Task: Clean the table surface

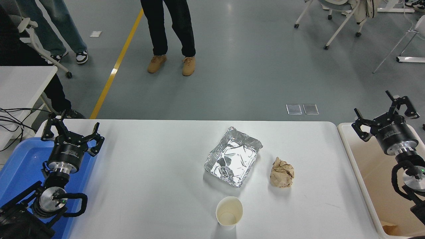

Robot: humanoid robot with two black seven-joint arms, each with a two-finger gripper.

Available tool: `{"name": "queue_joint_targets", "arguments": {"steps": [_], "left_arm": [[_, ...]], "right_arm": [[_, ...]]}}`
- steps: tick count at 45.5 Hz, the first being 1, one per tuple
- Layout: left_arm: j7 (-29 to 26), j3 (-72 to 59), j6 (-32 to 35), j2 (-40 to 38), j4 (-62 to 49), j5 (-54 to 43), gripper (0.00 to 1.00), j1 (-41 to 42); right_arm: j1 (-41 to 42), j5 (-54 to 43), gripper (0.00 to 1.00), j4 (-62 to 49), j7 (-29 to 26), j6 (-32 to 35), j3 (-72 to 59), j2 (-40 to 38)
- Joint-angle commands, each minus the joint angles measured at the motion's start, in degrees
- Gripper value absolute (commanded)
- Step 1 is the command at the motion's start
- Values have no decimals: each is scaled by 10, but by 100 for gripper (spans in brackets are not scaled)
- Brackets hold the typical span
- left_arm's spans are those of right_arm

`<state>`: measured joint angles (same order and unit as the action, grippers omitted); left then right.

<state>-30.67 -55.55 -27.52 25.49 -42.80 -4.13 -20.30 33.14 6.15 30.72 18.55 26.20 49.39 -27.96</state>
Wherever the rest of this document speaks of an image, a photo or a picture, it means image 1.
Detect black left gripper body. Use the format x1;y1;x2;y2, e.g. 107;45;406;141
47;138;88;169

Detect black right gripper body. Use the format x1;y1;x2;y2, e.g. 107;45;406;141
370;114;418;152

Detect tan paper ball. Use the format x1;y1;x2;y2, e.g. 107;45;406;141
270;157;295;188

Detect silver foil tray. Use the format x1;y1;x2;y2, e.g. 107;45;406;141
204;126;263;188

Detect white paper cup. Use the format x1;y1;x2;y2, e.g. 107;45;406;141
215;196;243;230

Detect blue plastic tray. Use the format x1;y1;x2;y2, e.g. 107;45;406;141
0;137;99;239

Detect large pale bin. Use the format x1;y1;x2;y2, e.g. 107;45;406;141
337;122;425;239

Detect white side table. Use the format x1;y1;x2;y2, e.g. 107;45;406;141
0;65;58;150

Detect person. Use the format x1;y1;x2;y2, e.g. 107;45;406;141
15;0;89;64
140;0;196;77
404;0;425;13
0;3;85;119

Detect white desk foot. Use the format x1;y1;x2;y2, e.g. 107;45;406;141
377;0;415;14

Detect tan paper scrap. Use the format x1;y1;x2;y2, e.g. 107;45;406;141
382;221;401;236

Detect white-legged office chair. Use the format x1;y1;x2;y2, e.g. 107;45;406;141
294;0;377;50

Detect pale jacket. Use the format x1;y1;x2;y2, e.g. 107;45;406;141
351;0;378;26

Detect white wheeled chair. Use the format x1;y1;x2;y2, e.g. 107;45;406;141
8;15;73;79

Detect black cables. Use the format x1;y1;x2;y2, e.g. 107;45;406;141
0;107;55;152

